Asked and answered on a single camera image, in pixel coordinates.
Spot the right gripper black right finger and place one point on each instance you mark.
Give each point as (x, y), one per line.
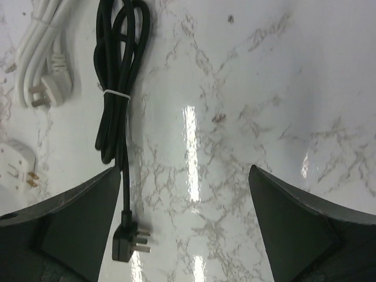
(308, 238)

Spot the white adapter plug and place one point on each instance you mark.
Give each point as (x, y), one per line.
(17, 166)

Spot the black plug with cable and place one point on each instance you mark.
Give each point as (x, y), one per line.
(121, 42)

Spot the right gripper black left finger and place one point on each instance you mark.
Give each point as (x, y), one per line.
(63, 237)

